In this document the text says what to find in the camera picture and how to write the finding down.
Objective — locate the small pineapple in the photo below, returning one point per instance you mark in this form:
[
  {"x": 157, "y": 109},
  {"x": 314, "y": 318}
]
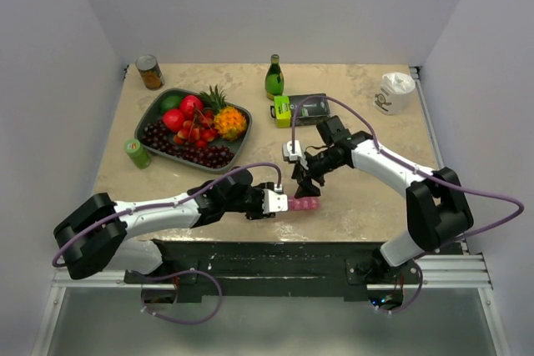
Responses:
[{"x": 215, "y": 98}]

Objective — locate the green lidded pill bottle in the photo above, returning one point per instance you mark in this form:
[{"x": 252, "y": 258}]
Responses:
[{"x": 136, "y": 153}]

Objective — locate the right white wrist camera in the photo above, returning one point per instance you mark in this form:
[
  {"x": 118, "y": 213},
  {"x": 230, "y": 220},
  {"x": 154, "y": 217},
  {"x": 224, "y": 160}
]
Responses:
[{"x": 292, "y": 152}]

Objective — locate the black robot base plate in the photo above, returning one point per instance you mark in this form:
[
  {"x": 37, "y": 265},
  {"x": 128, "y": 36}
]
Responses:
[{"x": 289, "y": 269}]

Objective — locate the red apple lower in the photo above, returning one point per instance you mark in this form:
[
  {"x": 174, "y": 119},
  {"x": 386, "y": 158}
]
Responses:
[{"x": 173, "y": 120}]

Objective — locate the black and green box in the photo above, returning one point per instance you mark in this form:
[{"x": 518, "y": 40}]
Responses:
[{"x": 308, "y": 109}]

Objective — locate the red apple upper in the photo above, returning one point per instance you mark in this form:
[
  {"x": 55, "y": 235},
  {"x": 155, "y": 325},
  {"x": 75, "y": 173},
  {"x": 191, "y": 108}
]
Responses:
[{"x": 190, "y": 105}]

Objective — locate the green glass bottle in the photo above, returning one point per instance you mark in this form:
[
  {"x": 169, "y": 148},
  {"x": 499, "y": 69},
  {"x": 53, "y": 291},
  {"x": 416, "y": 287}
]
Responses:
[{"x": 274, "y": 83}]

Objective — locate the dark grey fruit tray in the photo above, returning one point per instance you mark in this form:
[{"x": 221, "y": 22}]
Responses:
[{"x": 153, "y": 114}]

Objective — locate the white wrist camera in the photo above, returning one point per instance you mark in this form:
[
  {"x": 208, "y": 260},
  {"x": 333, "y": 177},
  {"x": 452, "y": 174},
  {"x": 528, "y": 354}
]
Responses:
[
  {"x": 292, "y": 152},
  {"x": 275, "y": 202}
]

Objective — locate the white toilet paper roll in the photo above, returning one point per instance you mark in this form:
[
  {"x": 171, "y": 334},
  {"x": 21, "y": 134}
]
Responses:
[{"x": 394, "y": 93}]

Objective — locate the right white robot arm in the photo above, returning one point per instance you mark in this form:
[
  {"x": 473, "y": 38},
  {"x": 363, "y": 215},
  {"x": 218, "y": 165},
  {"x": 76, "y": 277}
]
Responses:
[{"x": 437, "y": 212}]

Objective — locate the green lime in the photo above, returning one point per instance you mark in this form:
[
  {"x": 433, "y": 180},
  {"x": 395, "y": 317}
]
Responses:
[{"x": 170, "y": 102}]

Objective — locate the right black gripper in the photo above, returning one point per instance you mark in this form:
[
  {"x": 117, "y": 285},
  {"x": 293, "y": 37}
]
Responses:
[{"x": 306, "y": 188}]

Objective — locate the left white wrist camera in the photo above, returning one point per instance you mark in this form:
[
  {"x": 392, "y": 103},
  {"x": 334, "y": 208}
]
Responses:
[{"x": 275, "y": 202}]

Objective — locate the tin food can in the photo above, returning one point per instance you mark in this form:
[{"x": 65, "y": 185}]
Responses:
[{"x": 150, "y": 72}]

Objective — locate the pink weekly pill organizer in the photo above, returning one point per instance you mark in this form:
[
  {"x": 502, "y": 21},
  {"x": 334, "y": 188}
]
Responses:
[{"x": 303, "y": 204}]

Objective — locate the red apple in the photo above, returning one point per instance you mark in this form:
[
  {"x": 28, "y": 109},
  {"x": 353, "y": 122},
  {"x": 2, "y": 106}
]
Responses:
[
  {"x": 190, "y": 105},
  {"x": 173, "y": 120}
]

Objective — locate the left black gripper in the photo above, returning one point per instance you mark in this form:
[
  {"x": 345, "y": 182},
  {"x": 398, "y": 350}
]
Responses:
[{"x": 259, "y": 213}]

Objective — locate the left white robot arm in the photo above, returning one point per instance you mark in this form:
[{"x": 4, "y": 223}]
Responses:
[{"x": 100, "y": 232}]

